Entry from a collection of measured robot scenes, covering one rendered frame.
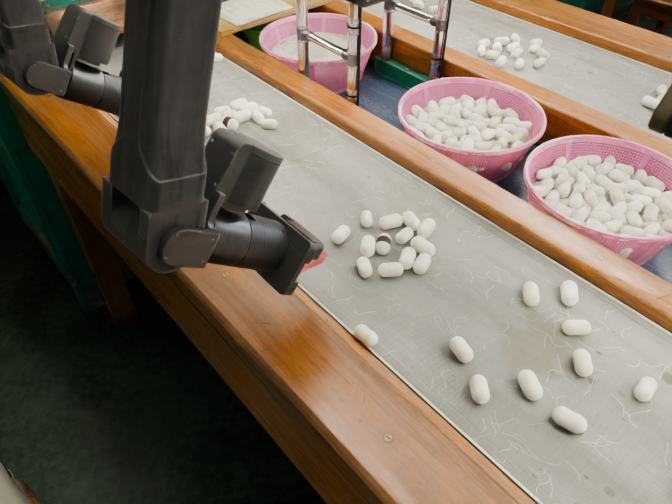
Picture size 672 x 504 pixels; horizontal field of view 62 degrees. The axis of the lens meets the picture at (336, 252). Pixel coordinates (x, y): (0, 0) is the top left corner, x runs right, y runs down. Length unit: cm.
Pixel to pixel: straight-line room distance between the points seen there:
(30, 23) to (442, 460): 70
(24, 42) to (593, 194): 83
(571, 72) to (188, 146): 103
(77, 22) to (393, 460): 68
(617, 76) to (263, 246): 98
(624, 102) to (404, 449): 89
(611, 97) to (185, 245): 99
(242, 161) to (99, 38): 42
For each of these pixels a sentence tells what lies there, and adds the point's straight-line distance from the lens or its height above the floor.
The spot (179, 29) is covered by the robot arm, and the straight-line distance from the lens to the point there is 41.
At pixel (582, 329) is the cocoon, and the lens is 75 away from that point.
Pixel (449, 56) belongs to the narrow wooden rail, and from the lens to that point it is 129.
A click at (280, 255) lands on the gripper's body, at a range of 59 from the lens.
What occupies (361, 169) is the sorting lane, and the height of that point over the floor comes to 74.
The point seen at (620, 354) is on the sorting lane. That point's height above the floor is 74.
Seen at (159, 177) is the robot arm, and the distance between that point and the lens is 44.
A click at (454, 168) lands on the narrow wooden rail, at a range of 93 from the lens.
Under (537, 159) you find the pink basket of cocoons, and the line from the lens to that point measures 101.
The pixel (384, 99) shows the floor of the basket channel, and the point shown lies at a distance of 129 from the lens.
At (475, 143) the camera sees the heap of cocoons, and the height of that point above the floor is 74.
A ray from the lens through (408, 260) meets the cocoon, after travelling 76.
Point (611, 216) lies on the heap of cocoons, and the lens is 95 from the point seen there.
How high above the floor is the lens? 129
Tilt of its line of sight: 44 degrees down
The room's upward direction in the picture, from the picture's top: straight up
